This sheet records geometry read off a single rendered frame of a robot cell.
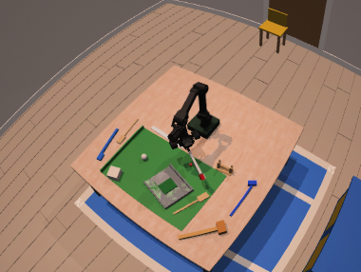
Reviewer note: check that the green mat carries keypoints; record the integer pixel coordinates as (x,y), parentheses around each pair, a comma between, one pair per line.
(159,156)

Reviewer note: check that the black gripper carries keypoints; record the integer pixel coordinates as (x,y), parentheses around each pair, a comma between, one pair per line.
(194,133)

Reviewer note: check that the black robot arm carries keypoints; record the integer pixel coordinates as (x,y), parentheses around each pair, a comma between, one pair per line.
(181,117)

